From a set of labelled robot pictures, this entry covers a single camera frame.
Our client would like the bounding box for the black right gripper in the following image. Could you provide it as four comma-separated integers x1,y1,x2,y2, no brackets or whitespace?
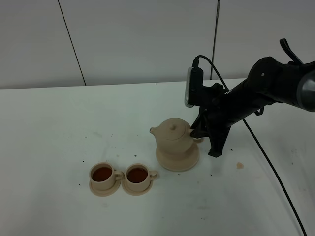
189,67,230,157

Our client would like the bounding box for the tan ceramic teapot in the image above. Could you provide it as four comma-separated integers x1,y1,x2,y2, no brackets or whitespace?
150,118,199,158

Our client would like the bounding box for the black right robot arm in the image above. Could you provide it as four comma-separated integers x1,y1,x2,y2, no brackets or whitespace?
185,38,315,157

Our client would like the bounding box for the tan teapot saucer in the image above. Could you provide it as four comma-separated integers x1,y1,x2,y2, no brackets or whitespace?
156,145,199,172

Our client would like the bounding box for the right tan teacup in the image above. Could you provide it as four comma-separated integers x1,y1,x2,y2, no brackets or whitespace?
124,163,159,191

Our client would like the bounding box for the tan teacup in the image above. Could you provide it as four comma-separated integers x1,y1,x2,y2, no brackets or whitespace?
124,163,159,191
89,162,124,190

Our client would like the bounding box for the right tan cup saucer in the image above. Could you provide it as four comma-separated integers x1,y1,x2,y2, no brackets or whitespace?
122,179,153,196

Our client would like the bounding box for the tan cup saucer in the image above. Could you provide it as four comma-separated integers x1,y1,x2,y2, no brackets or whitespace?
89,179,122,197
122,179,153,196

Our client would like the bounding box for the left tan cup saucer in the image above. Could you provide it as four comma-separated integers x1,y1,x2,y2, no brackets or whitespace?
89,179,122,197

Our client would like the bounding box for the left tan teacup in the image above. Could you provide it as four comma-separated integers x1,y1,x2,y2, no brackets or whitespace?
89,162,124,190

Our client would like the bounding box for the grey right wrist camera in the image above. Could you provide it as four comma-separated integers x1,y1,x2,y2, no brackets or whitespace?
185,67,194,108

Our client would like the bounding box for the black camera cable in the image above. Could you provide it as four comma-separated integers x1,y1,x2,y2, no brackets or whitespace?
191,55,308,236

